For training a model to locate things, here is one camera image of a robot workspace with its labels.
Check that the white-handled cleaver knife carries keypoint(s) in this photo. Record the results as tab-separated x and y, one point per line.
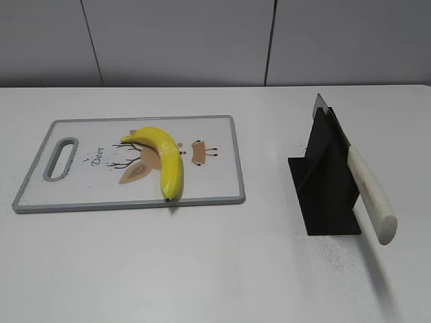
375	200

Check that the black knife stand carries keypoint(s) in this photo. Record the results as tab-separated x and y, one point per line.
324	183

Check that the white grey-rimmed cutting board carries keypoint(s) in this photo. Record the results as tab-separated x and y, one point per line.
83	166

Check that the yellow plastic banana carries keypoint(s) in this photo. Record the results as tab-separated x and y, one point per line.
171	179

